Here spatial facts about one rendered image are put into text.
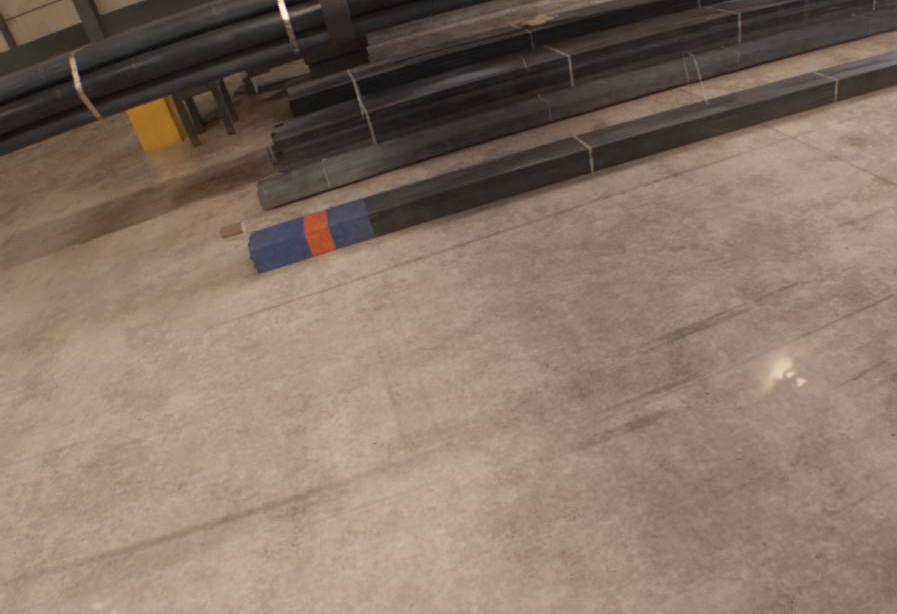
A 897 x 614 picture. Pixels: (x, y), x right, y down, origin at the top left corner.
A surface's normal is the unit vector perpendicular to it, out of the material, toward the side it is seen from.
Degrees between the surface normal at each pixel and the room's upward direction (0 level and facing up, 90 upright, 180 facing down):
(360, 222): 90
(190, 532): 0
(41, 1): 90
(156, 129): 90
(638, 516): 0
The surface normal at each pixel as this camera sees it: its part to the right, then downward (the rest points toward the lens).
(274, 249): 0.22, 0.49
